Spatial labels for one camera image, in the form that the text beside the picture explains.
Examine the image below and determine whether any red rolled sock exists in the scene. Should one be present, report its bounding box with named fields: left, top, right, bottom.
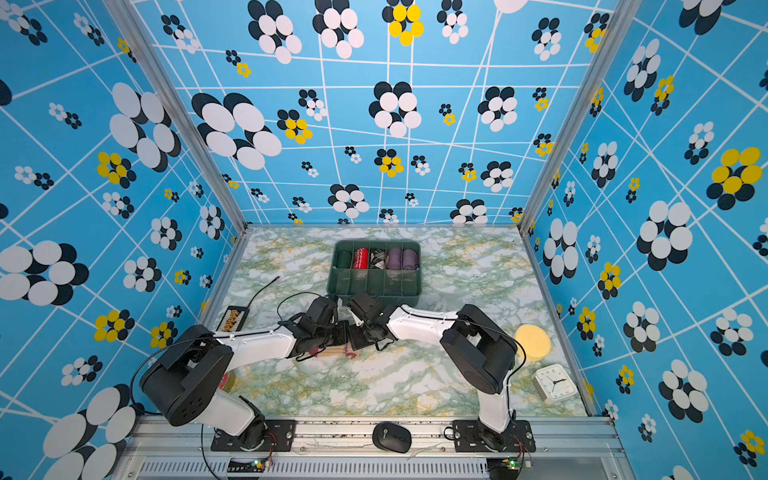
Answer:
left=352, top=247, right=370, bottom=270

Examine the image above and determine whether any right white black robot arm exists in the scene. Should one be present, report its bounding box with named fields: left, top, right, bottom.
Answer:
left=348, top=293, right=526, bottom=435

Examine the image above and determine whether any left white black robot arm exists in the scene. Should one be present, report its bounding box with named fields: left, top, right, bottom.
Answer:
left=139, top=295, right=339, bottom=444

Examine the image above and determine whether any black white argyle rolled sock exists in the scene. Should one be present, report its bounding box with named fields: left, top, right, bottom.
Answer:
left=368, top=248, right=387, bottom=270

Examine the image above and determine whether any white alarm clock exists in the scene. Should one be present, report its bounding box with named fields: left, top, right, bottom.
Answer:
left=533, top=364, right=578, bottom=403

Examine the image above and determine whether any dark green rolled sock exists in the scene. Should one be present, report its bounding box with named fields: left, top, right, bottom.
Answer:
left=334, top=250, right=353, bottom=269

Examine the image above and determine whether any yellow round sponge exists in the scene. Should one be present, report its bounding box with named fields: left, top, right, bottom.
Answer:
left=514, top=324, right=552, bottom=362

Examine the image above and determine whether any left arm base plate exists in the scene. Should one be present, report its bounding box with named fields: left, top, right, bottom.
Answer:
left=210, top=419, right=298, bottom=453

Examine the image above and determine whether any beige purple striped sock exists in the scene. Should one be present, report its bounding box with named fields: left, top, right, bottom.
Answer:
left=312, top=343, right=358, bottom=359

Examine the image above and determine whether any green plastic organizer tray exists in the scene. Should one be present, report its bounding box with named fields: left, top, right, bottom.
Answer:
left=326, top=239, right=422, bottom=307

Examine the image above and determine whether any right green circuit board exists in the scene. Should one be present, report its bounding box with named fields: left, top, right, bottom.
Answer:
left=487, top=458, right=524, bottom=476

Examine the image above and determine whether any black tray with skewers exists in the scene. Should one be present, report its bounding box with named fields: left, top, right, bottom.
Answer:
left=216, top=276, right=280, bottom=333

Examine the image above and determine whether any green circuit board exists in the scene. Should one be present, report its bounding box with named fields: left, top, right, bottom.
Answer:
left=226, top=459, right=267, bottom=474
left=487, top=458, right=524, bottom=476

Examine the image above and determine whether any left green circuit board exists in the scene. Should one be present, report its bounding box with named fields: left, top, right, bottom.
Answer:
left=226, top=459, right=267, bottom=474

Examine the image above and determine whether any black computer mouse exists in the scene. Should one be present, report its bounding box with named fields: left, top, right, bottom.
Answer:
left=372, top=421, right=412, bottom=454

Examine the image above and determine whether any aluminium front rail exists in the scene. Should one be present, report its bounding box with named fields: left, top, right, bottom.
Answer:
left=113, top=417, right=637, bottom=479

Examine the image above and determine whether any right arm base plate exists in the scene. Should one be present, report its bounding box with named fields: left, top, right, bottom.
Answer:
left=451, top=420, right=537, bottom=453

